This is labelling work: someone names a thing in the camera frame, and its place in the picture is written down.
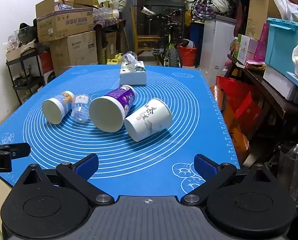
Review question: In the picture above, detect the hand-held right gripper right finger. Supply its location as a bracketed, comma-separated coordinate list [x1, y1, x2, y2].
[180, 154, 278, 206]

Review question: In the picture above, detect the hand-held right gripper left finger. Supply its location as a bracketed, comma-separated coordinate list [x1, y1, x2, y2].
[20, 153, 115, 207]

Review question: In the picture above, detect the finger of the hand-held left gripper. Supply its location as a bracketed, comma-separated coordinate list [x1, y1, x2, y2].
[0, 142, 31, 159]

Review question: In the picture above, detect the small blue cartoon paper cup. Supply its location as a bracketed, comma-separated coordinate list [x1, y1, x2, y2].
[42, 91, 75, 125]

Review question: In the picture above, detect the purple paper cup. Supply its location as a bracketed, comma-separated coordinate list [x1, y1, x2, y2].
[89, 85, 136, 133]

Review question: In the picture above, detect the white ink-painting paper cup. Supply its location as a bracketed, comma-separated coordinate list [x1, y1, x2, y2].
[124, 98, 173, 142]

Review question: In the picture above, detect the blue silicone mat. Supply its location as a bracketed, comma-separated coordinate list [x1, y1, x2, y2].
[0, 64, 241, 197]

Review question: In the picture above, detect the clear plastic bottle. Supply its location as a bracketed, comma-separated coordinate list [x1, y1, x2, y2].
[71, 94, 91, 123]

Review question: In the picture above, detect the red gift bag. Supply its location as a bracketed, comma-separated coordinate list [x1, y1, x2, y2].
[210, 76, 263, 157]

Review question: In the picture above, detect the black metal rack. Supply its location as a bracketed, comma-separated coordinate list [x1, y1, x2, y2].
[6, 47, 47, 105]

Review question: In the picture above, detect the clear patterned plastic bag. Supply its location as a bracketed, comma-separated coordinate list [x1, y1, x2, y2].
[279, 141, 298, 207]

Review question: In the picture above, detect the dark wooden side table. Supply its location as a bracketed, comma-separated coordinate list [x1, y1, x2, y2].
[226, 54, 298, 142]

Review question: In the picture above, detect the white tissue box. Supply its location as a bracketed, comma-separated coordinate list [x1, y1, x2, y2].
[119, 53, 147, 85]

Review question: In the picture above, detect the yellow oil bottle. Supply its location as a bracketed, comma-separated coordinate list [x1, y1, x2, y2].
[106, 53, 125, 65]

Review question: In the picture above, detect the red bucket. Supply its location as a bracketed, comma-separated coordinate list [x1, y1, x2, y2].
[178, 44, 198, 67]

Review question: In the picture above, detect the flat white box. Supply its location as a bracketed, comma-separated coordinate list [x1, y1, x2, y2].
[263, 66, 298, 100]

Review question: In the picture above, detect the plain brown cardboard box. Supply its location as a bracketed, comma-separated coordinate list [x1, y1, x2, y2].
[50, 31, 98, 68]

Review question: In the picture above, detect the black bicycle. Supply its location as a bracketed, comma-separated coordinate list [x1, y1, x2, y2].
[134, 5, 190, 68]

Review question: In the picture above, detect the white cabinet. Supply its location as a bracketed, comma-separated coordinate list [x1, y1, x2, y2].
[199, 15, 238, 75]

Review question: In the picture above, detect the white and green carton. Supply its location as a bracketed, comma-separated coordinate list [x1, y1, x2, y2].
[236, 34, 259, 66]

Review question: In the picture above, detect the open printed cardboard box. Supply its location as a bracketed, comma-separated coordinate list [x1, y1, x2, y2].
[35, 0, 94, 42]

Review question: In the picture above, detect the pink gift box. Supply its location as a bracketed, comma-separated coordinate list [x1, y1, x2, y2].
[253, 22, 270, 62]

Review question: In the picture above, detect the wooden chair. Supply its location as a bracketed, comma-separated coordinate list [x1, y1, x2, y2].
[130, 6, 162, 56]

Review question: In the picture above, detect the teal plastic storage bin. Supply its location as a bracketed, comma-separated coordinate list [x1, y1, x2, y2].
[265, 17, 298, 78]

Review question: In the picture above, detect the floral fabric bag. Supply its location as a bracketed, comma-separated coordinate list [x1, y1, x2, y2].
[191, 0, 215, 24]

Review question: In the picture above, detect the tall brown cardboard box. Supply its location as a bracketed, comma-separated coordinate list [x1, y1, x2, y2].
[245, 0, 283, 41]

